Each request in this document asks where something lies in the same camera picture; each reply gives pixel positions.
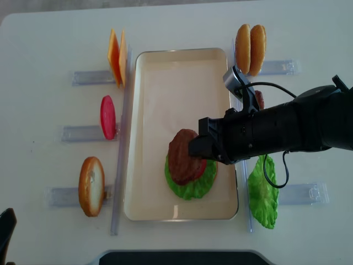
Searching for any cream rectangular tray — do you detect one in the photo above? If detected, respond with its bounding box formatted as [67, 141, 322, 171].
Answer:
[124, 48, 239, 221]

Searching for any orange cheese slice inner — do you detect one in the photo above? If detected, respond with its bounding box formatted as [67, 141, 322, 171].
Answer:
[119, 30, 127, 88]

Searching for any clear holder for bread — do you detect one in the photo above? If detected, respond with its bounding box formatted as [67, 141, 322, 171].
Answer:
[44, 185, 114, 208]

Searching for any clear holder for cheese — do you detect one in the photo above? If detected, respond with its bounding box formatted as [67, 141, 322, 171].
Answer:
[72, 70, 115, 86]

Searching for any bread slice in left holder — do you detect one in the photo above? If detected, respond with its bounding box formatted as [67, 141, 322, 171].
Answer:
[78, 156, 105, 217]

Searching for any green lettuce leaf on tray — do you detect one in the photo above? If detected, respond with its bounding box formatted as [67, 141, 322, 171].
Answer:
[164, 156, 218, 200]

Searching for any brown meat patty front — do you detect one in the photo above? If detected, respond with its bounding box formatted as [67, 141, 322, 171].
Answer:
[168, 129, 202, 186]

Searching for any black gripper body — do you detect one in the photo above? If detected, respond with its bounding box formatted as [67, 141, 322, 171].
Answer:
[199, 108, 265, 165]

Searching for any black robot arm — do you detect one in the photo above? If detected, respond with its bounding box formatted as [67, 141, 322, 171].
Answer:
[189, 76, 352, 165]

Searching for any brown meat patty rear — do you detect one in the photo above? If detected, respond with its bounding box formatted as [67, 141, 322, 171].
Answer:
[255, 90, 264, 110]

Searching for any clear acrylic rail left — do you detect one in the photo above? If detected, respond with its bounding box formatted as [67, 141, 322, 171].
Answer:
[110, 45, 133, 236]

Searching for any red tomato slice on tray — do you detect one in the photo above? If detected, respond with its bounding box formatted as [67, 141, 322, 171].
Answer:
[193, 159, 207, 181]

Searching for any dark object left edge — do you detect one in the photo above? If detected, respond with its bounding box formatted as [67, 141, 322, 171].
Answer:
[0, 208, 17, 264]

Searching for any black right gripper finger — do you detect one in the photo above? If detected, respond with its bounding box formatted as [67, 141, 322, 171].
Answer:
[188, 135, 221, 160]

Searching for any orange cheese slice outer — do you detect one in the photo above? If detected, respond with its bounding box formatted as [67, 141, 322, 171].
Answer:
[107, 29, 121, 87]

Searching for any golden bun slice near tray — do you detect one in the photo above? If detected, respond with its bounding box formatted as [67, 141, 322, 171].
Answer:
[235, 24, 251, 75]

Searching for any brown meat patty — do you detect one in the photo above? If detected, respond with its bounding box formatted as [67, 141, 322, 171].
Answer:
[255, 90, 264, 110]
[168, 129, 202, 186]

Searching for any golden bun slice far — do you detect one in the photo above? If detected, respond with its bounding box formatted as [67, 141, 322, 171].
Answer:
[249, 24, 266, 76]

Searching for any black camera cable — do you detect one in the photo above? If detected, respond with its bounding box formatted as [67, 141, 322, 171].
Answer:
[234, 82, 298, 189]

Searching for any clear holder for buns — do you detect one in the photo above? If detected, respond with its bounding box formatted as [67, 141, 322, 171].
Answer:
[259, 59, 301, 75]

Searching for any clear holder for tomato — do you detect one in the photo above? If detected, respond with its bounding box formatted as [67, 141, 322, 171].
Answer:
[58, 125, 109, 143]

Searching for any orange cheese slice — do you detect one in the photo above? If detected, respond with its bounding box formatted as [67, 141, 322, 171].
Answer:
[107, 29, 121, 87]
[119, 30, 127, 88]

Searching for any green lettuce leaf in holder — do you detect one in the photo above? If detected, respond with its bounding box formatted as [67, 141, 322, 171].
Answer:
[248, 155, 279, 229]

